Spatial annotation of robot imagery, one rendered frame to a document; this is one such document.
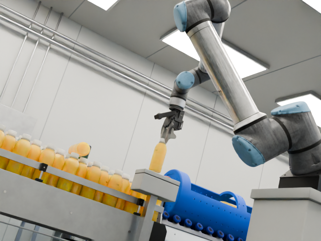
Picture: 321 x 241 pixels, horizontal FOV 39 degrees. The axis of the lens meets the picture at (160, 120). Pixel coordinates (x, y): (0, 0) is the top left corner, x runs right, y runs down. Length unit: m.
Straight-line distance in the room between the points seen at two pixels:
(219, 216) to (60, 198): 0.95
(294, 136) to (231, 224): 0.94
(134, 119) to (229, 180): 1.78
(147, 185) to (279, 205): 0.62
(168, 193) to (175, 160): 4.24
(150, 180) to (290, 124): 0.69
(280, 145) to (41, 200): 1.02
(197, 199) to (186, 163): 4.01
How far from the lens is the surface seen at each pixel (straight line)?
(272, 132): 1.81
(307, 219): 1.73
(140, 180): 2.09
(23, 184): 2.00
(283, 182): 1.96
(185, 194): 2.43
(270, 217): 1.84
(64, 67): 5.91
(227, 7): 1.99
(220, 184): 6.80
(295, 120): 1.86
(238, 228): 2.67
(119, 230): 2.15
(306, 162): 1.89
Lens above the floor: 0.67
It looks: 18 degrees up
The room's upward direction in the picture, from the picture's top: 16 degrees clockwise
